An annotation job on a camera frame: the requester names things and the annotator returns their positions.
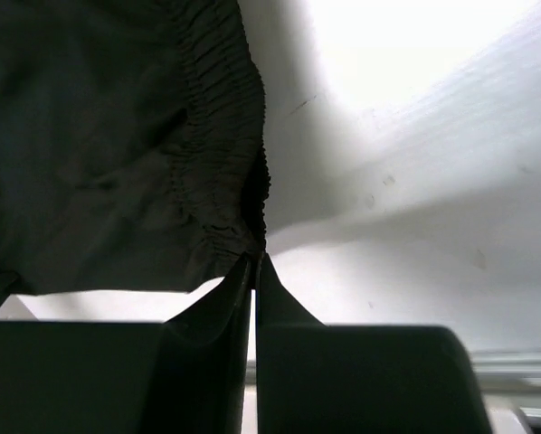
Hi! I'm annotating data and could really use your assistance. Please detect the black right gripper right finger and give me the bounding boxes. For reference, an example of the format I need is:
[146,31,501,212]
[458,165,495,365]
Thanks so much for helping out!
[256,257,491,434]

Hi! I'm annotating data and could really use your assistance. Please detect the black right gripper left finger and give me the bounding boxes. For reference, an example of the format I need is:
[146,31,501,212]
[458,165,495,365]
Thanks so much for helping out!
[0,258,251,434]

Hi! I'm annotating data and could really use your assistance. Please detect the black shorts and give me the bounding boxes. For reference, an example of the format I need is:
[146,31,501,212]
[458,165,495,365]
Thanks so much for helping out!
[0,1,270,305]

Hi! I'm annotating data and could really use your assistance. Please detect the aluminium front frame rail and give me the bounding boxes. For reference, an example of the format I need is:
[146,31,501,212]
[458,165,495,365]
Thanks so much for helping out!
[244,348,541,394]

